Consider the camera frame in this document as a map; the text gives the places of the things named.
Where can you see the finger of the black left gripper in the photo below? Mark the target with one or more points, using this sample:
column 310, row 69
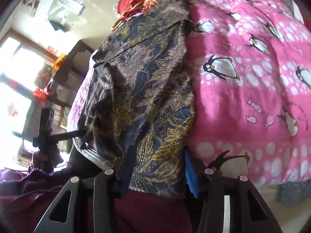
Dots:
column 68, row 135

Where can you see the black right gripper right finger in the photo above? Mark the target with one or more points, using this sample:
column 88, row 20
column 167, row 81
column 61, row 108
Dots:
column 223, row 204

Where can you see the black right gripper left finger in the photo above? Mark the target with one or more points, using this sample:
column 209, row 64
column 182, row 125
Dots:
column 69, row 210

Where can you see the dark floral patterned garment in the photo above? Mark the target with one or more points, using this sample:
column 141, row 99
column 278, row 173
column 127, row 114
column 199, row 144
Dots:
column 140, row 95

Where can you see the magenta left sleeve forearm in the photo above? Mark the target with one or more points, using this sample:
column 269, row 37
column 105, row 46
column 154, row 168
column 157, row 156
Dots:
column 26, row 197

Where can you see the person's left hand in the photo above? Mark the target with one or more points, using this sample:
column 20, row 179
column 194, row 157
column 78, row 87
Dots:
column 39, row 161

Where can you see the dark wooden cabinet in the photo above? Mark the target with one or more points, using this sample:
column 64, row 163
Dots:
column 64, row 87

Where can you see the wooden framed window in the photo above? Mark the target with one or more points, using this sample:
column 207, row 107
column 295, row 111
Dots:
column 23, row 73

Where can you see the pink penguin bed sheet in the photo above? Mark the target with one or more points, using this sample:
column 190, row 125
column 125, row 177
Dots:
column 250, row 74

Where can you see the wall poster with figures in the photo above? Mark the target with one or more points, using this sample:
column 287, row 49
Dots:
column 30, row 7

